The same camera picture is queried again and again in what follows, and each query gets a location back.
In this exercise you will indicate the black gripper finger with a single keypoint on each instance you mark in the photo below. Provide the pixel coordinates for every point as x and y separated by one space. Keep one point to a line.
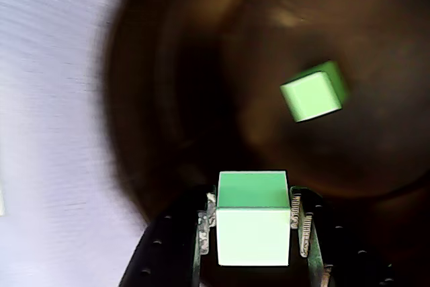
336 260
168 250

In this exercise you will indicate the green cube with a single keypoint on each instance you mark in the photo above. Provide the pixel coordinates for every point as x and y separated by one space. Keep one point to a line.
252 226
312 93

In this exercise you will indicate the black metal bucket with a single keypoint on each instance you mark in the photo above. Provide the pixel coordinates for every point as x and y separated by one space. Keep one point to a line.
369 149

